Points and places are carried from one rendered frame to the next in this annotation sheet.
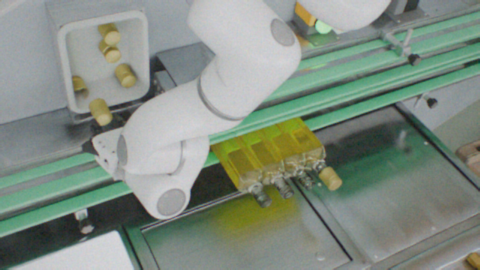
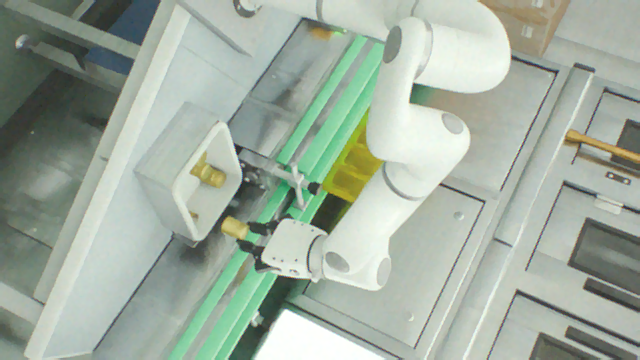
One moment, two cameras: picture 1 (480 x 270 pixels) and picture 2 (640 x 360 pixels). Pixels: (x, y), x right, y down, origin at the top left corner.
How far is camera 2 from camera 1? 0.59 m
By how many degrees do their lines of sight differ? 18
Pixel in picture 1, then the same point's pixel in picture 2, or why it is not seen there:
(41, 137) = (181, 280)
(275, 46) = (456, 138)
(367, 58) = not seen: hidden behind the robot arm
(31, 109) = (149, 261)
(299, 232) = (428, 206)
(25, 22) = (125, 198)
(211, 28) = (406, 153)
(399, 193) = (477, 113)
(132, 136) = (348, 250)
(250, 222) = not seen: hidden behind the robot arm
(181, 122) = (390, 220)
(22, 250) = not seen: outside the picture
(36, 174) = (206, 313)
